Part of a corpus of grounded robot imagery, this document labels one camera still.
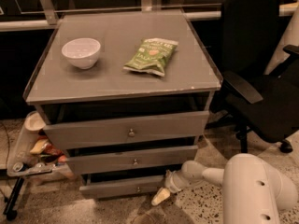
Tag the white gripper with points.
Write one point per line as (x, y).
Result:
(173, 181)

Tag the grey drawer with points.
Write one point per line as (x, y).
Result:
(113, 186)
(128, 160)
(108, 132)

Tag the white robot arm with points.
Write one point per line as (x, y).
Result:
(253, 191)

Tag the grey drawer cabinet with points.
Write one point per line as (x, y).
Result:
(62, 93)

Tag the clear plastic snack bin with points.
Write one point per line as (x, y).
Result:
(34, 157)

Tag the red snack packet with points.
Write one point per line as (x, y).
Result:
(52, 150)

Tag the black office chair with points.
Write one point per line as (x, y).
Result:
(253, 100)

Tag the yellow snack packet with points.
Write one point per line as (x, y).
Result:
(39, 146)

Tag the green chip bag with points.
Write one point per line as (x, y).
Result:
(152, 56)

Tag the white cup in bin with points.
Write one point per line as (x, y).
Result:
(34, 122)

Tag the soda can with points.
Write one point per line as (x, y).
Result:
(18, 167)

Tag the black stand leg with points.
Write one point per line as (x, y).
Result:
(9, 211)

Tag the white ceramic bowl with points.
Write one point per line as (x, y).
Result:
(83, 53)

